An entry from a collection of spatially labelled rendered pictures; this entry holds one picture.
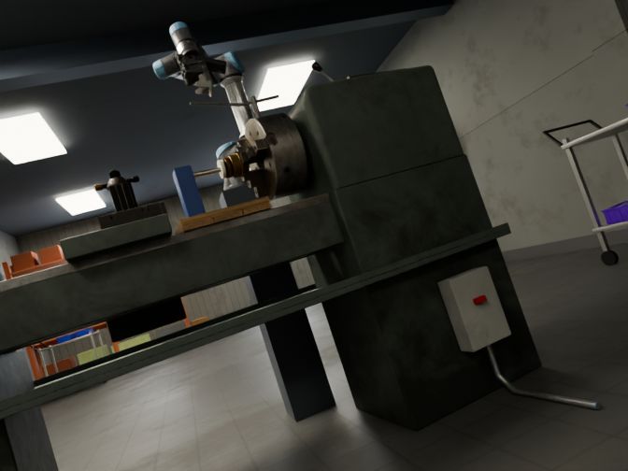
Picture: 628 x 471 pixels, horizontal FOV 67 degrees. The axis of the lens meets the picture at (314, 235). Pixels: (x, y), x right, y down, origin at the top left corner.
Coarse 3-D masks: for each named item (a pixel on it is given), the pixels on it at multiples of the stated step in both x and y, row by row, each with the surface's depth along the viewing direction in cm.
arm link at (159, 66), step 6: (174, 54) 191; (162, 60) 192; (168, 60) 191; (174, 60) 191; (156, 66) 192; (162, 66) 192; (168, 66) 192; (174, 66) 192; (156, 72) 193; (162, 72) 193; (168, 72) 193; (174, 72) 194; (180, 72) 200; (162, 78) 196; (180, 78) 207; (216, 84) 233
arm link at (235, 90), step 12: (228, 60) 224; (228, 72) 225; (240, 72) 228; (228, 84) 227; (240, 84) 228; (228, 96) 229; (240, 96) 227; (240, 108) 226; (240, 120) 227; (240, 132) 229
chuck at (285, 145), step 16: (256, 128) 174; (272, 128) 169; (272, 144) 166; (288, 144) 168; (272, 160) 168; (288, 160) 169; (272, 176) 172; (288, 176) 171; (272, 192) 177; (288, 192) 178
